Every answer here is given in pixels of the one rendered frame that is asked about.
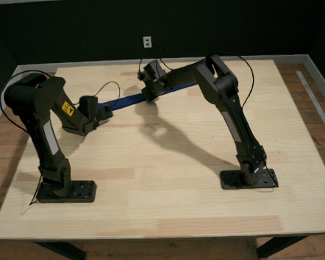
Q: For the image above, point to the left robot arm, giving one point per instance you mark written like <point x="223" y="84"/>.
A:
<point x="33" y="106"/>

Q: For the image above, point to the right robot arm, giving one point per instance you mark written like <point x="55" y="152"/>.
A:
<point x="216" y="91"/>

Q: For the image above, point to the dark blue necktie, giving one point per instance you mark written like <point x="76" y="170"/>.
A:
<point x="135" y="99"/>

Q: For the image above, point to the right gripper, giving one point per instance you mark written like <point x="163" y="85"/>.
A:
<point x="148" y="90"/>

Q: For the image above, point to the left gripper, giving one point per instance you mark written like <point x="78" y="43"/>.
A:
<point x="103" y="114"/>

